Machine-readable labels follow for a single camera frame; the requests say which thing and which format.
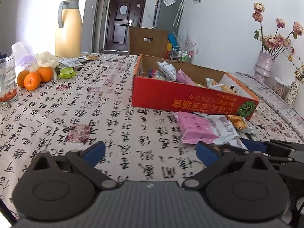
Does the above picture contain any pink snack pack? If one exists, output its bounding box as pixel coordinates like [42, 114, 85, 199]
[176, 70, 196, 86]
[172, 112, 219, 145]

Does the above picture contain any white printed snack pack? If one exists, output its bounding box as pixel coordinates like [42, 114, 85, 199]
[157, 61, 176, 81]

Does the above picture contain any orange triangle snack pack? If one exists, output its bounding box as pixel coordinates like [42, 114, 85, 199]
[226, 115, 253, 134]

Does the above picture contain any grey white snack pack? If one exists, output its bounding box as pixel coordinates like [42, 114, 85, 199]
[207, 115, 239, 147]

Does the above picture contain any pink folded table runner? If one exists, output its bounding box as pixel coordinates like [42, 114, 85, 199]
[232, 72, 304, 139]

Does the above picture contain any calligraphy print tablecloth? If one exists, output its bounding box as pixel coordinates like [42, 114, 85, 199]
[0, 52, 304, 223]

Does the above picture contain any floral patterned small vase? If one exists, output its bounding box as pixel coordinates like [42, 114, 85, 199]
[285, 78, 301, 107]

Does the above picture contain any pink textured flower vase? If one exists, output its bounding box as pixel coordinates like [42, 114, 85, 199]
[254, 52, 275, 83]

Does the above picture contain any green snack pack on left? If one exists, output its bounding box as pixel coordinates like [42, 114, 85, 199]
[58, 67, 76, 79]

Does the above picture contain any red cardboard snack box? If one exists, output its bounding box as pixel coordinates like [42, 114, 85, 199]
[132, 55, 259, 120]

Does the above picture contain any rear orange mandarin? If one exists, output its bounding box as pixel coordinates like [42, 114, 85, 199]
[36, 67, 54, 83]

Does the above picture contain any orange mandarin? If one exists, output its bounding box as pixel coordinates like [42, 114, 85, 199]
[36, 67, 54, 83]
[17, 70, 29, 88]
[23, 72, 41, 91]

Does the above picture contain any front orange mandarin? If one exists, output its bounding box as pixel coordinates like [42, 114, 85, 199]
[23, 72, 41, 91]

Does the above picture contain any glass cup with goji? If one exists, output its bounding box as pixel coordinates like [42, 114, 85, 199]
[0, 56, 17, 105]

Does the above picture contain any dried pink rose bouquet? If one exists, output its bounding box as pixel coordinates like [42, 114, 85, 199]
[252, 2, 303, 61]

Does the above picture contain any left orange mandarin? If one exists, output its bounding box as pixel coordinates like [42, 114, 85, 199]
[17, 70, 29, 88]

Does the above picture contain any yellow thermos jug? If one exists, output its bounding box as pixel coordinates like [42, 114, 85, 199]
[55, 0, 82, 58]

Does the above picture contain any wooden chair back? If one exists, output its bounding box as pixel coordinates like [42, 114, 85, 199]
[128, 27, 167, 58]

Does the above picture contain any dark brown entrance door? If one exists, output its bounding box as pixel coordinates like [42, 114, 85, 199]
[105, 0, 145, 51]

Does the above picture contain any grey refrigerator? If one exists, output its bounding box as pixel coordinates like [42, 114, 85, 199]
[152, 0, 184, 35]

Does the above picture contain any metal wire storage rack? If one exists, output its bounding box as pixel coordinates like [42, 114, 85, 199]
[169, 46, 194, 63]

